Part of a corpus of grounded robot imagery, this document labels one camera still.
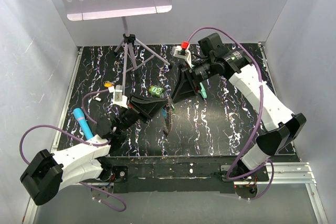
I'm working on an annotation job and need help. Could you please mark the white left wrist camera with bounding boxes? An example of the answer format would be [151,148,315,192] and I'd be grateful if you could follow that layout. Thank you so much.
[108,85,128,109]

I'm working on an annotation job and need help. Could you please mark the green owl toy block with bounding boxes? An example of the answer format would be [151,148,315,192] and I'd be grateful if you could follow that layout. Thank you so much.
[149,85,164,97]

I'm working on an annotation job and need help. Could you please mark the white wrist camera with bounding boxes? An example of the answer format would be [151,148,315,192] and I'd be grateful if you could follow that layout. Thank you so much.
[108,85,128,109]
[172,41,193,68]

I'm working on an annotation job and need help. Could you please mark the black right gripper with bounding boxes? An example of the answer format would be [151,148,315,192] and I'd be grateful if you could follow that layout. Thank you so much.
[170,58,215,104]

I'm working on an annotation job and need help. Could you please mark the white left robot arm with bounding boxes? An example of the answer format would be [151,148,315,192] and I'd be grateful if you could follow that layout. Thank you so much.
[20,95,169,206]

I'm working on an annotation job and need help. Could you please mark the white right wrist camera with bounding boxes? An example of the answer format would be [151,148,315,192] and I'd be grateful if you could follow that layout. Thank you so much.
[172,41,193,68]

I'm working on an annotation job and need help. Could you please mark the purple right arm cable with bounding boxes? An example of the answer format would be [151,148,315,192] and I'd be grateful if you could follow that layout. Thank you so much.
[188,27,275,200]

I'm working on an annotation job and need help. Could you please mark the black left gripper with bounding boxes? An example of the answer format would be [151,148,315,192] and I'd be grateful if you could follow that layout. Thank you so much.
[117,93,167,135]

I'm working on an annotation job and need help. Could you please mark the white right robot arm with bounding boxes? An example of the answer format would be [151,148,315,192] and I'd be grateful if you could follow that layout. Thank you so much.
[172,33,307,181]

